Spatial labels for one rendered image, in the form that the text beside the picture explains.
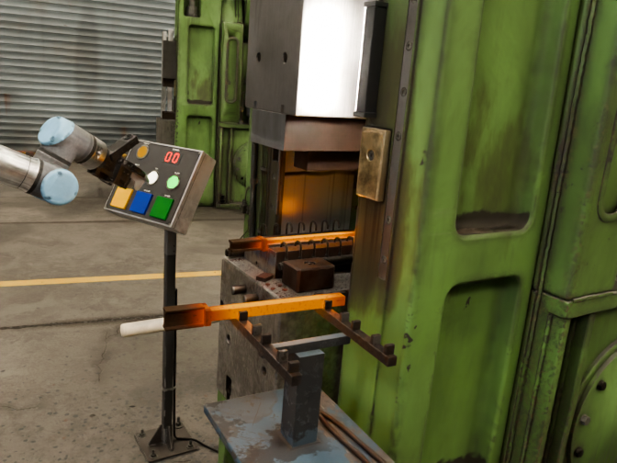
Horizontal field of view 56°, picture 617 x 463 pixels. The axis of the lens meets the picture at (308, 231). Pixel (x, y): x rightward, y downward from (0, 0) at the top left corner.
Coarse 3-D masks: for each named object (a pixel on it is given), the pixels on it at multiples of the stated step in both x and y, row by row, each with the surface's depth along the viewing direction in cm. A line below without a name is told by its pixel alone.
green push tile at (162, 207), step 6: (156, 198) 194; (162, 198) 193; (168, 198) 191; (156, 204) 193; (162, 204) 192; (168, 204) 190; (156, 210) 192; (162, 210) 191; (168, 210) 190; (156, 216) 191; (162, 216) 190
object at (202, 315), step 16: (192, 304) 121; (240, 304) 126; (256, 304) 127; (272, 304) 127; (288, 304) 129; (304, 304) 131; (320, 304) 133; (336, 304) 135; (176, 320) 119; (192, 320) 120; (208, 320) 120
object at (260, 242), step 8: (336, 232) 178; (344, 232) 179; (352, 232) 179; (232, 240) 160; (240, 240) 160; (248, 240) 161; (256, 240) 161; (264, 240) 162; (272, 240) 164; (280, 240) 166; (288, 240) 167; (296, 240) 168; (304, 240) 170; (232, 248) 159; (240, 248) 160; (248, 248) 161; (256, 248) 162; (264, 248) 162
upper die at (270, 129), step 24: (264, 120) 159; (288, 120) 150; (312, 120) 154; (336, 120) 158; (360, 120) 162; (264, 144) 160; (288, 144) 152; (312, 144) 156; (336, 144) 160; (360, 144) 164
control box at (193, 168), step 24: (144, 144) 207; (144, 168) 203; (168, 168) 197; (192, 168) 192; (168, 192) 193; (192, 192) 193; (120, 216) 209; (144, 216) 195; (168, 216) 190; (192, 216) 195
